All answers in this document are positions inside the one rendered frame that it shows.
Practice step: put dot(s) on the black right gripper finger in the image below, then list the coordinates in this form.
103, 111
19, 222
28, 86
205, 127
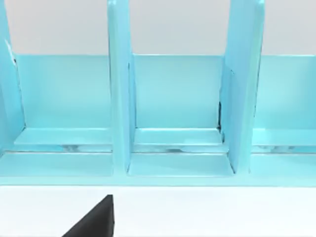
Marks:
98, 219

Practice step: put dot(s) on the light blue rack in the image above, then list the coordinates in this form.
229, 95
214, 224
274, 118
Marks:
177, 98

